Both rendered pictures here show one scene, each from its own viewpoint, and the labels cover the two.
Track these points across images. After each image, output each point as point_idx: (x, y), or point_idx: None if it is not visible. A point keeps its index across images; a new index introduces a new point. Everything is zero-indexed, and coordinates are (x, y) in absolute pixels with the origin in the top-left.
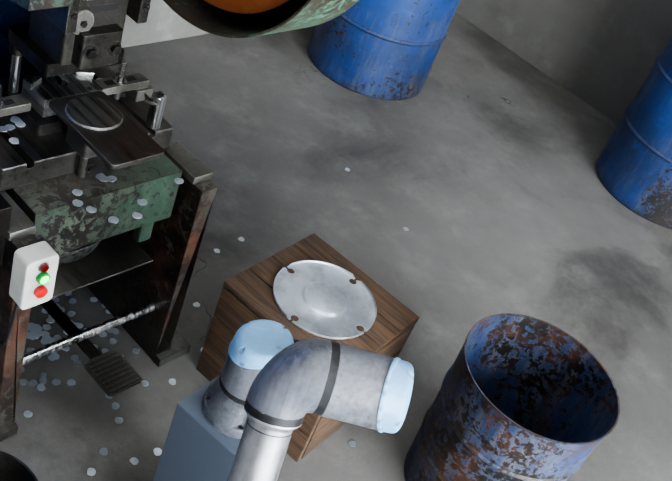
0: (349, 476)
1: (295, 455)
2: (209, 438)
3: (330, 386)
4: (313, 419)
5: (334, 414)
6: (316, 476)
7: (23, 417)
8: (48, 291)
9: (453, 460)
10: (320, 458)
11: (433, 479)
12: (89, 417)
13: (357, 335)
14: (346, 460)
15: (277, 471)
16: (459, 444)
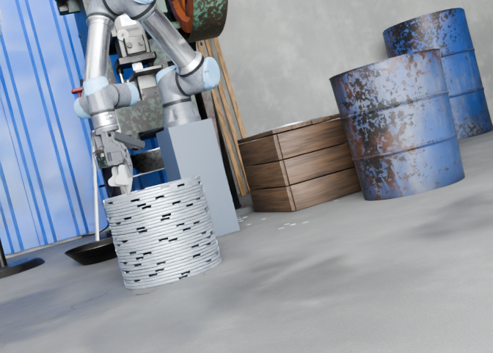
0: (324, 206)
1: (290, 207)
2: (163, 133)
3: None
4: (280, 170)
5: None
6: (301, 211)
7: None
8: (117, 130)
9: (350, 139)
10: (309, 208)
11: (356, 167)
12: None
13: (297, 122)
14: (327, 204)
15: (100, 38)
16: (345, 124)
